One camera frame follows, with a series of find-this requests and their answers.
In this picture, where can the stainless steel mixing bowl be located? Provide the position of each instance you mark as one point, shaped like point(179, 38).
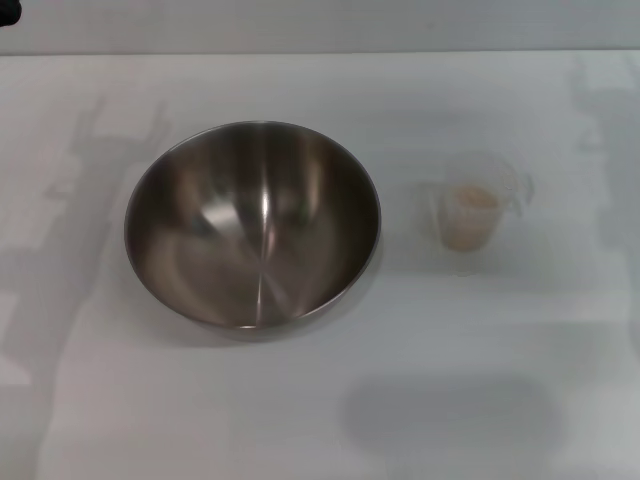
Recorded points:
point(250, 225)

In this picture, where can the clear plastic measuring cup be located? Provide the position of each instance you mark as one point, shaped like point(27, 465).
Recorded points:
point(510, 175)

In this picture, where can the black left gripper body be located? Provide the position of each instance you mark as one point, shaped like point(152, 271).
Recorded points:
point(7, 10)

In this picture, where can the beige rice grains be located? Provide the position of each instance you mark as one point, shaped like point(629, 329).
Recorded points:
point(470, 215)

